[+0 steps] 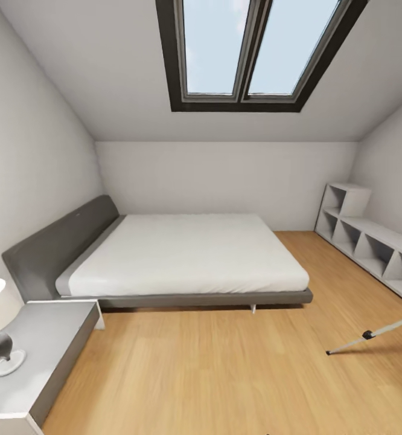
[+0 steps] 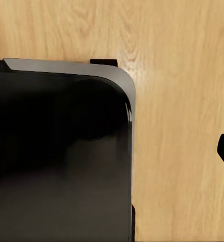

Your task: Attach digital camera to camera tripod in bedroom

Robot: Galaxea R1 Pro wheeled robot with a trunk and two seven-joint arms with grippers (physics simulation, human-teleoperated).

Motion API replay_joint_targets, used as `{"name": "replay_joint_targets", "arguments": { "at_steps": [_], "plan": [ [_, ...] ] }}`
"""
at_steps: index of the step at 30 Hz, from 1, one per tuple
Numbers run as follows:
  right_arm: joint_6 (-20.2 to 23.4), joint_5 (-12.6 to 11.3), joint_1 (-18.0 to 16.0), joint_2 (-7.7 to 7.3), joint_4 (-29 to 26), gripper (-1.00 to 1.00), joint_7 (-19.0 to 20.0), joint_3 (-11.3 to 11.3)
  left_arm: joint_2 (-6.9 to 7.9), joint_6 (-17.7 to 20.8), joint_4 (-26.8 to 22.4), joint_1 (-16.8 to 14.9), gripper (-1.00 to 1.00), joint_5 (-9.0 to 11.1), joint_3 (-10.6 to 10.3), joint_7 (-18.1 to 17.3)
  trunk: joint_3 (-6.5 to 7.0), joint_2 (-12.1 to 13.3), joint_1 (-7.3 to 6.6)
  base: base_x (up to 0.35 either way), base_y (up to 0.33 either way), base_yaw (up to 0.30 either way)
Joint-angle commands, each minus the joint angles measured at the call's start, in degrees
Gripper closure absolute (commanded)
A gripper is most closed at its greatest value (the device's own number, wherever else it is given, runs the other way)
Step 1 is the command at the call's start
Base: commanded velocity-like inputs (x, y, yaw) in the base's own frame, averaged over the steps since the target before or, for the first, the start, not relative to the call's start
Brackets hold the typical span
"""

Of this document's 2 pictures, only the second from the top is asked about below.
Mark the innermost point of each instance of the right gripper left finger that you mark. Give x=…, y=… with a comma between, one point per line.
x=8, y=150

